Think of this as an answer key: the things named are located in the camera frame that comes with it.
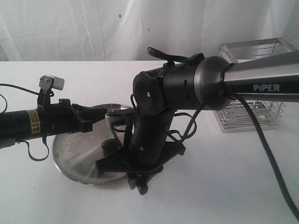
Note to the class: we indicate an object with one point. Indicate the green cucumber piece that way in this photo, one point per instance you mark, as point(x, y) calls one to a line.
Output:
point(110, 145)

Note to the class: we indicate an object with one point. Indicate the steel wire utensil rack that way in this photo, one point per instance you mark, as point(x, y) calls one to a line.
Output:
point(267, 75)

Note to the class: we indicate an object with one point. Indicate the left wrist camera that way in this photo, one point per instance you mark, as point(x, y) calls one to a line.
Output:
point(48, 82)

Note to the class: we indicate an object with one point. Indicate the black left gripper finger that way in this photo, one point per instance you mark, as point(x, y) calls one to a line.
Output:
point(86, 114)
point(83, 125)

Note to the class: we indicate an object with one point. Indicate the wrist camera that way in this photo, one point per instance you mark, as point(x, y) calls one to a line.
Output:
point(48, 82)
point(120, 117)

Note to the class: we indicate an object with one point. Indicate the black handled serrated knife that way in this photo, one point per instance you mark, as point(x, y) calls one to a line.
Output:
point(114, 132)

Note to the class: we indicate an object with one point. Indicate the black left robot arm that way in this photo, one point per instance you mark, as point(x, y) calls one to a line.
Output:
point(21, 125)

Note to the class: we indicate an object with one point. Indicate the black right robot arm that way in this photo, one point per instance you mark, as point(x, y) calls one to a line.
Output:
point(194, 83)

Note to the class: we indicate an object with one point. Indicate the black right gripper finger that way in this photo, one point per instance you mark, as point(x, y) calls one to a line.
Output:
point(140, 180)
point(113, 162)

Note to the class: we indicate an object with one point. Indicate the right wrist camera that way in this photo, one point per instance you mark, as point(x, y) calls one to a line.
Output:
point(120, 117)

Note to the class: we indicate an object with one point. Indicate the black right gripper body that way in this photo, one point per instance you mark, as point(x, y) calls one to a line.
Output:
point(145, 149)

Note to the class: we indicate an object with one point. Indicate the round steel plate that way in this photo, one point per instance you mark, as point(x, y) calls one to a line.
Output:
point(74, 154)

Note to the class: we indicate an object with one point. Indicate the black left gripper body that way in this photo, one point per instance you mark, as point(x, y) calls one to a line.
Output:
point(57, 118)

